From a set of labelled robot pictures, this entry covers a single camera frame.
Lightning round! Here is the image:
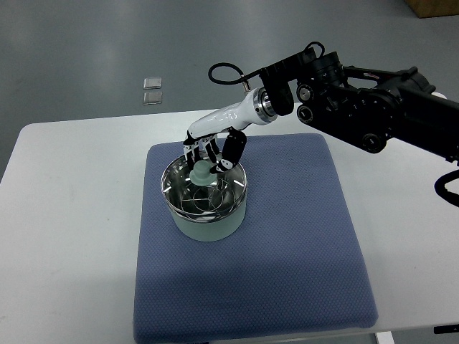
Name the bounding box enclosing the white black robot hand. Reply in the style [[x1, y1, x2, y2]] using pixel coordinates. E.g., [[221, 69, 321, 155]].
[[184, 87, 278, 174]]

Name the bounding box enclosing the glass lid green knob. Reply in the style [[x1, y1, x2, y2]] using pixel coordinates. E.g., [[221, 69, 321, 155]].
[[161, 156, 247, 223]]

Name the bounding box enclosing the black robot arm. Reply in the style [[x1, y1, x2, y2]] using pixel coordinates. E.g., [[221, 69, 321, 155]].
[[260, 48, 458, 162]]

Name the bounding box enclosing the steel steamer rack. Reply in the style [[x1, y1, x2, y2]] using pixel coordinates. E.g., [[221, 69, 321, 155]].
[[177, 179, 235, 216]]

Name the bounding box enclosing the upper floor outlet plate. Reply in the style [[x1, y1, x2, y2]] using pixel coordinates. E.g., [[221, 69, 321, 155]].
[[143, 77, 162, 90]]

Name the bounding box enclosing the blue quilted mat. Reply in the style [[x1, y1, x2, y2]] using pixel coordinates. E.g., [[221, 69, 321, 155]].
[[133, 133, 378, 343]]

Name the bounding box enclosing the cardboard box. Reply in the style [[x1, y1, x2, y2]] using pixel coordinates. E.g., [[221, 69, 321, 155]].
[[404, 0, 458, 19]]

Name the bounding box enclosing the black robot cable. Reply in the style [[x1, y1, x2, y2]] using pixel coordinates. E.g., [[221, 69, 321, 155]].
[[208, 41, 328, 92]]

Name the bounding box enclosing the green pot with handle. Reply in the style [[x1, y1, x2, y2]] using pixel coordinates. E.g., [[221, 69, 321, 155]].
[[169, 152, 246, 242]]

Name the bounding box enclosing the black table edge bracket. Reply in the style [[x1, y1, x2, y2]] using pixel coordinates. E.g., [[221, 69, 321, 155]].
[[434, 324, 459, 335]]

